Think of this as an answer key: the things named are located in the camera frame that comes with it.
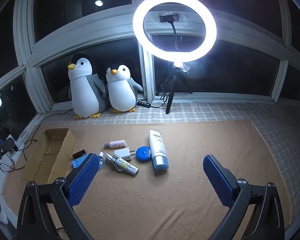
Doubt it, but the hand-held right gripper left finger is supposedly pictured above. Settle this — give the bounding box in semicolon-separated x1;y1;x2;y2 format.
16;152;100;240

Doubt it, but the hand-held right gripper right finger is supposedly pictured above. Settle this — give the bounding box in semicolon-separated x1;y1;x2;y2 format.
202;154;287;240

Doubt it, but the light blue packet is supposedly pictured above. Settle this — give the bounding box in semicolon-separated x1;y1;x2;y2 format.
72;154;90;168

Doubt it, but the black cylinder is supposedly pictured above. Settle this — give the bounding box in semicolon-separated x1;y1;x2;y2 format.
72;149;87;159

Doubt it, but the cardboard box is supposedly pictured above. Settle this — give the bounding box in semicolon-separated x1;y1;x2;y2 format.
20;128;77;184

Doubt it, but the patterned white tube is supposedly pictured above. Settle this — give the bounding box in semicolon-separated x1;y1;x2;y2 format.
105;153;139;176

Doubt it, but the white wall charger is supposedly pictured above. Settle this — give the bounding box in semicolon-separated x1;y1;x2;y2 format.
114;148;136;161

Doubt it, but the small pink bottle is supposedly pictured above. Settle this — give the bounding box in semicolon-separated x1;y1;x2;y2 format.
104;140;127;148

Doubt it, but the round blue tape measure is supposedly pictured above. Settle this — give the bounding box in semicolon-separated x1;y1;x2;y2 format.
136;146;152;162

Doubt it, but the white sunscreen tube blue cap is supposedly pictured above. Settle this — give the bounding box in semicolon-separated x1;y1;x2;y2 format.
149;129;169;170

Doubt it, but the checked blanket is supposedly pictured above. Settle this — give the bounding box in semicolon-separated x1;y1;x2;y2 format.
35;101;300;205

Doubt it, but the large penguin plush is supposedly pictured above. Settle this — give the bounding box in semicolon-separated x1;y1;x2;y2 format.
67;53;107;119

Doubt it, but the small penguin plush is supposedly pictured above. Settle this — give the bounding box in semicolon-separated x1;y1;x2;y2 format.
102;63;143;113

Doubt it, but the black phone holder gooseneck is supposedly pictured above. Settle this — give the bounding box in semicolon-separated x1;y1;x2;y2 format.
159;12;180;52

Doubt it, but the black charging cable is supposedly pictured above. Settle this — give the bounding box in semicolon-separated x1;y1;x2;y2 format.
0;139;38;173

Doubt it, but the long black cable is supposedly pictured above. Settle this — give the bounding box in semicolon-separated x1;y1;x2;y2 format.
32;108;73;137

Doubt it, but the ring light power cable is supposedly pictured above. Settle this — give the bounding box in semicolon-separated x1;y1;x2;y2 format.
150;90;170;109

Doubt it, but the white window frame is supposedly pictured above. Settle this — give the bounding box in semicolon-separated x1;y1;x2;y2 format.
0;0;300;135

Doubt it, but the white ring light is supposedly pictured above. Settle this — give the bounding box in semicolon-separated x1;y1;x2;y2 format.
132;0;217;63

